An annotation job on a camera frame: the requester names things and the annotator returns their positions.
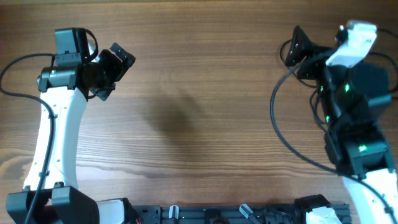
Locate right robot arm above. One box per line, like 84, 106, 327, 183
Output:
285, 21, 397, 223

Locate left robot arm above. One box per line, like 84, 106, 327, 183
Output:
6, 28, 142, 223

